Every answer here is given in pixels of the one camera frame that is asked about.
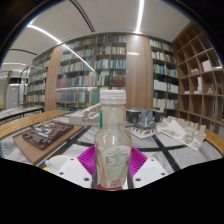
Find clear plastic bottle white cap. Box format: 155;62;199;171
93;89;134;190

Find wooden bookshelf wall with books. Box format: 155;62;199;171
19;32;180;113

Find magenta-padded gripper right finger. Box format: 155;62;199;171
127;146;170;190

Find ceiling light strips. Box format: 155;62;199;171
0;0;146;73

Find dark grey architectural model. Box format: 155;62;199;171
125;107;165;140

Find beige architectural model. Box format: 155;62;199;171
67;102;103;127

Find wooden slatted bench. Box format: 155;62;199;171
0;109;73;142
202;127;224;157

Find wooden cubby shelf unit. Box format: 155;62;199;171
171;20;224;132

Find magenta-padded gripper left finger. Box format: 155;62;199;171
55;145;100;190

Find brown building model wooden board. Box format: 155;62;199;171
12;119;85;167

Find white architectural site model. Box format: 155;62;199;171
155;115;208;152

